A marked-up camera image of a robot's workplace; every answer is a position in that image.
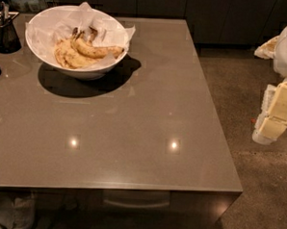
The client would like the white paper liner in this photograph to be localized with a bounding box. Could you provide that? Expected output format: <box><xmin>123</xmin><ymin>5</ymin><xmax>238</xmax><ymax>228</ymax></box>
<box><xmin>25</xmin><ymin>3</ymin><xmax>136</xmax><ymax>79</ymax></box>

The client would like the black mesh utensil holder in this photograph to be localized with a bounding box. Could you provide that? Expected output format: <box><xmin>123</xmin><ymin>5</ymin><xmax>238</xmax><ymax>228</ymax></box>
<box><xmin>0</xmin><ymin>2</ymin><xmax>22</xmax><ymax>54</ymax></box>

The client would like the white ceramic bowl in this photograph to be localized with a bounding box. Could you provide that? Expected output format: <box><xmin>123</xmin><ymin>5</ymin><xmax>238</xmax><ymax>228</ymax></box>
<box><xmin>25</xmin><ymin>3</ymin><xmax>136</xmax><ymax>80</ymax></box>

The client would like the white cloth under table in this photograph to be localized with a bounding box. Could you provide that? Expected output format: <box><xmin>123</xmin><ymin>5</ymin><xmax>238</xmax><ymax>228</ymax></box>
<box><xmin>0</xmin><ymin>192</ymin><xmax>36</xmax><ymax>229</ymax></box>

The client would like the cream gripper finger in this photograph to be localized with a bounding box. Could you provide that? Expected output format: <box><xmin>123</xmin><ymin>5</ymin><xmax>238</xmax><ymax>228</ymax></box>
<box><xmin>268</xmin><ymin>79</ymin><xmax>287</xmax><ymax>124</ymax></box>
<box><xmin>257</xmin><ymin>116</ymin><xmax>287</xmax><ymax>140</ymax></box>

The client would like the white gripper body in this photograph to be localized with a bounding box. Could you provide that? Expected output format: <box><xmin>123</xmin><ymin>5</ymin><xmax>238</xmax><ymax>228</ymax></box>
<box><xmin>252</xmin><ymin>85</ymin><xmax>276</xmax><ymax>145</ymax></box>

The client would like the lower yellow banana bunch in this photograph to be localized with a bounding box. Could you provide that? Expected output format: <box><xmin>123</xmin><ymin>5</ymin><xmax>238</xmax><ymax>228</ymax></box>
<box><xmin>54</xmin><ymin>38</ymin><xmax>97</xmax><ymax>69</ymax></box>

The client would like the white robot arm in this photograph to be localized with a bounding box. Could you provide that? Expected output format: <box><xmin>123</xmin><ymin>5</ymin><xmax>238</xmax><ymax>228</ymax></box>
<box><xmin>252</xmin><ymin>27</ymin><xmax>287</xmax><ymax>145</ymax></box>

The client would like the metal drawer handle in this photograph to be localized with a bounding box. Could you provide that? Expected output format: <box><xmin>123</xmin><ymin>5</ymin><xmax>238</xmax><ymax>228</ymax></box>
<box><xmin>102</xmin><ymin>190</ymin><xmax>170</xmax><ymax>210</ymax></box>

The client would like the spotted yellow banana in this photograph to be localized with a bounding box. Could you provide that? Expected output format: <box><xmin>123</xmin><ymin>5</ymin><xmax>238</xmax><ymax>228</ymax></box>
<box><xmin>71</xmin><ymin>27</ymin><xmax>124</xmax><ymax>59</ymax></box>

